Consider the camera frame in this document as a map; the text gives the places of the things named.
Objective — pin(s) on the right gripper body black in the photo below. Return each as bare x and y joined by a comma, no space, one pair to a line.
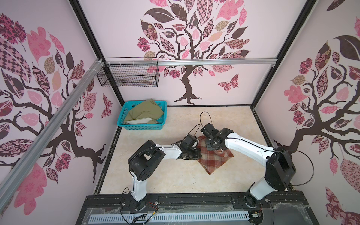
209,145

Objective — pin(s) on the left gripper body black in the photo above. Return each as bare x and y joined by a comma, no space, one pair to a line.
192,154

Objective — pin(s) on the red plaid skirt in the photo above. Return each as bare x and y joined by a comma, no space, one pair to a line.
212,160

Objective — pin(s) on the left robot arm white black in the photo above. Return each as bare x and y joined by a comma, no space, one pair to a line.
144,162

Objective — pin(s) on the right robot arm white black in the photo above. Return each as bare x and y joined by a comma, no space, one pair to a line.
278,164

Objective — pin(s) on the olive green skirt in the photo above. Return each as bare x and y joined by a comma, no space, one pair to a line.
145,109

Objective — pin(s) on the white folded garment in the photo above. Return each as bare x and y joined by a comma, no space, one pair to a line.
146,120

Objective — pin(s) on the teal plastic basket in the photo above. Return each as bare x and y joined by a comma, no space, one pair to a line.
130,104

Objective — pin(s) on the white slotted cable duct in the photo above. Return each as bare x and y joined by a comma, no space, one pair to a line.
166,218

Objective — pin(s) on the aluminium rail back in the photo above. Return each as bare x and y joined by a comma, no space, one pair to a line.
206,62

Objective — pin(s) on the aluminium rail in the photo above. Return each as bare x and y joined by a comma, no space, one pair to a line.
27,161
206,62

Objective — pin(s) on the black wire basket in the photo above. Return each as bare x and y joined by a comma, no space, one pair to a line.
130,72

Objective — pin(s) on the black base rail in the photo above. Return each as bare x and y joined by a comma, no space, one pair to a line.
278,208

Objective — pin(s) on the aluminium rail left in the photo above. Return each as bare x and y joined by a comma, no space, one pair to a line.
27,161

